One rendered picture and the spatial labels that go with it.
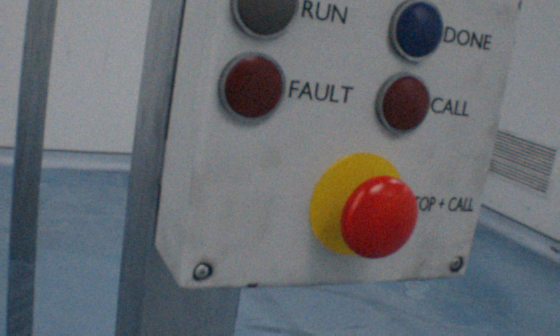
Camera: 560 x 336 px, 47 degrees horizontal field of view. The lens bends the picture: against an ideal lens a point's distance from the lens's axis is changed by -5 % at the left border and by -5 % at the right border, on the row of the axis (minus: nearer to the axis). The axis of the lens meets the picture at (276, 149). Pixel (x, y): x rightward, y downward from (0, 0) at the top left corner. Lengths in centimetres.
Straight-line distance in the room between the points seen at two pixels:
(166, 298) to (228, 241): 8
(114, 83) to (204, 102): 370
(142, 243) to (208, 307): 5
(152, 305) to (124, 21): 361
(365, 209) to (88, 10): 365
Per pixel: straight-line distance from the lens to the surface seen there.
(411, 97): 32
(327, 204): 32
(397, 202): 31
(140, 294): 38
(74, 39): 391
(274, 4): 28
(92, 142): 403
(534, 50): 412
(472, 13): 35
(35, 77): 145
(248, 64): 28
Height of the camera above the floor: 105
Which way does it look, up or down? 12 degrees down
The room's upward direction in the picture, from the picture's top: 9 degrees clockwise
